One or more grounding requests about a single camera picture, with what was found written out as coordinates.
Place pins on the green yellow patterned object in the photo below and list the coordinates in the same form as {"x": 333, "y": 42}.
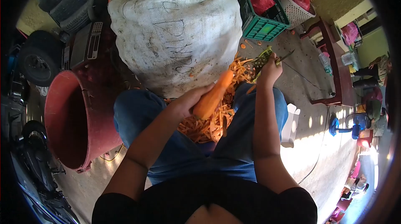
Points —
{"x": 262, "y": 61}

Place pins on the clear plastic water bottle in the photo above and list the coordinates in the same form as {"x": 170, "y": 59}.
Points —
{"x": 325, "y": 63}

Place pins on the person's right hand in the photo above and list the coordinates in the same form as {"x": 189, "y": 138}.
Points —
{"x": 270, "y": 73}

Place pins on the blue floor fan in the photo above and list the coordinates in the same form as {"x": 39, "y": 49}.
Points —
{"x": 355, "y": 127}

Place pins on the pink plastic bag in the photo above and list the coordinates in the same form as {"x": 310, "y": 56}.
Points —
{"x": 350, "y": 33}

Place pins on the clear plastic container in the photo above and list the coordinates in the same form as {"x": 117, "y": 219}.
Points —
{"x": 347, "y": 58}

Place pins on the black motorcycle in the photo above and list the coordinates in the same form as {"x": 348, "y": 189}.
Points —
{"x": 37, "y": 167}

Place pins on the person's left thumb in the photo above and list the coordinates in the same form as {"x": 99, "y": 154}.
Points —
{"x": 203, "y": 89}

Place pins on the white plastic basket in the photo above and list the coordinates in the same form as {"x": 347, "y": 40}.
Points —
{"x": 296, "y": 12}

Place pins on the person's left hand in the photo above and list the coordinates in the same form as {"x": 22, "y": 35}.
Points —
{"x": 184, "y": 102}

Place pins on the large orange carrot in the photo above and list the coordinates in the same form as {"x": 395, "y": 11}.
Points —
{"x": 213, "y": 97}

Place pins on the dark red wooden table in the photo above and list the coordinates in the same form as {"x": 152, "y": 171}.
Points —
{"x": 340, "y": 80}

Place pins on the person's body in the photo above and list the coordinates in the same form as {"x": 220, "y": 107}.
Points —
{"x": 203, "y": 199}

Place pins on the grey weighing scale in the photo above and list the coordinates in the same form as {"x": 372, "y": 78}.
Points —
{"x": 84, "y": 45}

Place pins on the large white woven sack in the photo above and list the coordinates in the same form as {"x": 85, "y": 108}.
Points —
{"x": 175, "y": 33}

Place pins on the person's legs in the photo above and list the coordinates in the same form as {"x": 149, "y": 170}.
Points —
{"x": 184, "y": 158}

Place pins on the stack of black tyres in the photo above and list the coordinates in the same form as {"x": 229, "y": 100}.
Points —
{"x": 72, "y": 1}

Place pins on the red plastic tub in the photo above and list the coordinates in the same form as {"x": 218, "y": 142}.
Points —
{"x": 75, "y": 120}

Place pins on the pile of carrot peels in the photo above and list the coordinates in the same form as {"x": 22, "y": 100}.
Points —
{"x": 206, "y": 127}

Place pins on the white plastic stool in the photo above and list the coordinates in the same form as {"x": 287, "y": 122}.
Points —
{"x": 289, "y": 127}

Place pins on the black wheel with tyre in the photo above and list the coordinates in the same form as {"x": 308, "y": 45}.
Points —
{"x": 39, "y": 61}

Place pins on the person's right fingers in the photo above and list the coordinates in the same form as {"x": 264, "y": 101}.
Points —
{"x": 273, "y": 62}

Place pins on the green plastic crate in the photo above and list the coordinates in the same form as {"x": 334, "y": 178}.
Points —
{"x": 266, "y": 28}

